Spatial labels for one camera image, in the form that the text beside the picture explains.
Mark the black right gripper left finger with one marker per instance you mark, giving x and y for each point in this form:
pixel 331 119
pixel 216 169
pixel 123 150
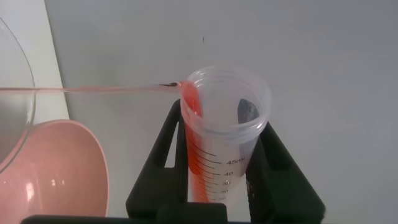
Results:
pixel 149 193

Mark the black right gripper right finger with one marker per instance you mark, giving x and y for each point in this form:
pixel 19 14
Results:
pixel 280 186

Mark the test tube with red pigment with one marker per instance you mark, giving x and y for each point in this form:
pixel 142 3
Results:
pixel 217 149

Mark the clear glass beaker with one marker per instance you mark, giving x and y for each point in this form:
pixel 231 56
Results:
pixel 15 109

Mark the pink bowl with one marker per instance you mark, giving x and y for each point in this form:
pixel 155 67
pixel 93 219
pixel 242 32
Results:
pixel 62 174

